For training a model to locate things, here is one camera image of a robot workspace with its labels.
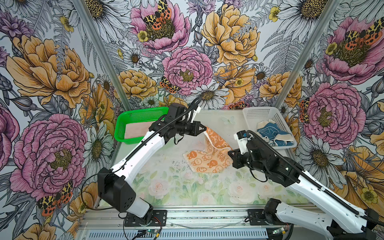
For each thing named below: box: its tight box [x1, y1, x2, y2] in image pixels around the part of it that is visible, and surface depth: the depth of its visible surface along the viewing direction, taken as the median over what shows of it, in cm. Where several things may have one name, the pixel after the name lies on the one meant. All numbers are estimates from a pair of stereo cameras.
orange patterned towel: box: [182, 126, 234, 173], surface depth 94 cm
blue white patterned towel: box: [257, 119, 294, 147], surface depth 102 cm
